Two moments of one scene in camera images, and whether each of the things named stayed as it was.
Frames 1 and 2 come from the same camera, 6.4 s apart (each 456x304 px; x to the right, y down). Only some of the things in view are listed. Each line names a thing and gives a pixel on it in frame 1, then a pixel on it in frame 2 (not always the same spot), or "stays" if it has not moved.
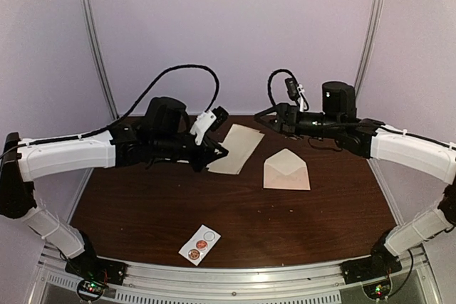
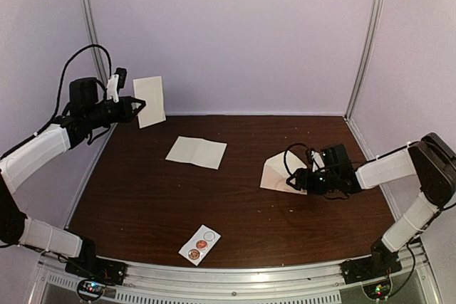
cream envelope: [284, 169] stays
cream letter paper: [241, 142] to [150, 90]
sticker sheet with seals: [199, 245] stays
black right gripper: [284, 112] to [308, 182]
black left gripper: [206, 155] to [127, 115]
